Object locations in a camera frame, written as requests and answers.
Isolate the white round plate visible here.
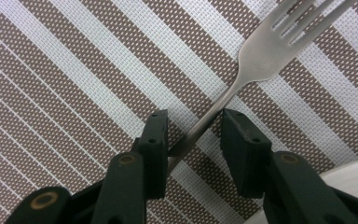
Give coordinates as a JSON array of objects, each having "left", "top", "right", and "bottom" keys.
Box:
[{"left": 243, "top": 154, "right": 358, "bottom": 224}]

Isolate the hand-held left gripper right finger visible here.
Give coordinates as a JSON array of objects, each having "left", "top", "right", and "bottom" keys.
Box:
[{"left": 220, "top": 108, "right": 273, "bottom": 199}]

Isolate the brown white striped placemat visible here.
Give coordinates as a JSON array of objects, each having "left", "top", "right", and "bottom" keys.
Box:
[{"left": 0, "top": 0, "right": 358, "bottom": 224}]

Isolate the silver metal fork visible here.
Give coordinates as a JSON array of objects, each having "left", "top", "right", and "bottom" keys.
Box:
[{"left": 167, "top": 0, "right": 358, "bottom": 175}]

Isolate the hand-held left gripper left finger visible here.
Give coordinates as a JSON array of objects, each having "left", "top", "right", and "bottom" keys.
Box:
[{"left": 137, "top": 108, "right": 170, "bottom": 201}]

